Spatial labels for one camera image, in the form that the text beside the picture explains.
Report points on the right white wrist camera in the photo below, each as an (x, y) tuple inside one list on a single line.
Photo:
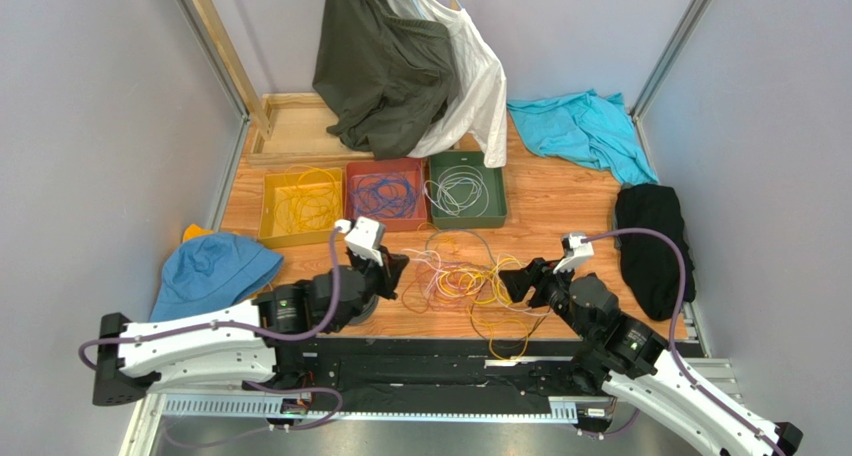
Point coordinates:
[(577, 251)]

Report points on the white hanging shirt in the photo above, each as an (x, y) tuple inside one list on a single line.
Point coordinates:
[(479, 107)]

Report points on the blue bucket hat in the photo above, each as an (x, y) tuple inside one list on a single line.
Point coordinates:
[(212, 272)]

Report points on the yellow plastic bin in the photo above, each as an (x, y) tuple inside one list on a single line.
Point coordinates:
[(300, 206)]

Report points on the green plastic bin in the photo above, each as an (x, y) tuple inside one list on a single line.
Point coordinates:
[(463, 194)]

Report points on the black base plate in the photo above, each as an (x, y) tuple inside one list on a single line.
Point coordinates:
[(429, 376)]

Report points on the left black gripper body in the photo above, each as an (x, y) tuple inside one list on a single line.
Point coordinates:
[(377, 277)]

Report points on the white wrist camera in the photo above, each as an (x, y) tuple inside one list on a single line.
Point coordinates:
[(577, 251), (363, 237)]

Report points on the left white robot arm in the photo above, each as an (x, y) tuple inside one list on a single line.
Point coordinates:
[(256, 340)]

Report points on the turquoise cloth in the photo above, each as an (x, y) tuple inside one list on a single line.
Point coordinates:
[(587, 129)]

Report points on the black cloth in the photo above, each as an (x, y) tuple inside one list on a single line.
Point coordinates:
[(648, 265)]

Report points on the wooden tray frame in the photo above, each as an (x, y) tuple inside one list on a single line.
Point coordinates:
[(298, 135)]

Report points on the dark green hanging garment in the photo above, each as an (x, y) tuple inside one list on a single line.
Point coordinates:
[(386, 77)]

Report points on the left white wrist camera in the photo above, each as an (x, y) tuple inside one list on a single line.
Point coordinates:
[(363, 237)]

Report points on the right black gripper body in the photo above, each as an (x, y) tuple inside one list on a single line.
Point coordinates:
[(539, 282)]

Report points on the slotted metal rail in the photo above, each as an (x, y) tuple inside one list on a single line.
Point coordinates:
[(232, 402)]

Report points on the red plastic bin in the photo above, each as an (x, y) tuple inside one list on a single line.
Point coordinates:
[(390, 191)]

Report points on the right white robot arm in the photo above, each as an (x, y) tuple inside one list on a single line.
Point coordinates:
[(624, 358)]

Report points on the yellow cloth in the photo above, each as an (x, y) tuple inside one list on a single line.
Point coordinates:
[(195, 231)]

